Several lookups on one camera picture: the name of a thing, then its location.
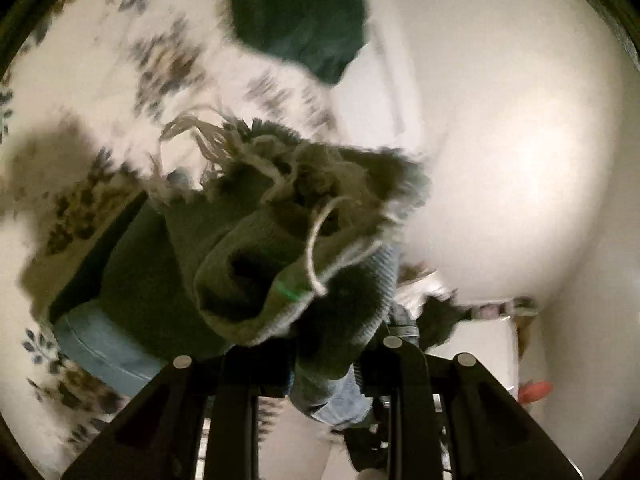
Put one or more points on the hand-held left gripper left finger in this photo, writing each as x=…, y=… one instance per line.
x=234, y=410

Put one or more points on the white floral bedsheet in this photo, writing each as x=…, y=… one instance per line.
x=90, y=70

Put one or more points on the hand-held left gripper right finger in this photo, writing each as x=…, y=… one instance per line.
x=406, y=410

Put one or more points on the red object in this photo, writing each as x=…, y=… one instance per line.
x=535, y=391

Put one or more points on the white box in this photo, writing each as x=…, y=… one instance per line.
x=482, y=350

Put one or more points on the dark green cloth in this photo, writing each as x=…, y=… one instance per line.
x=300, y=15

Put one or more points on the dark green knitted garment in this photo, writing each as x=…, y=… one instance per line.
x=240, y=270

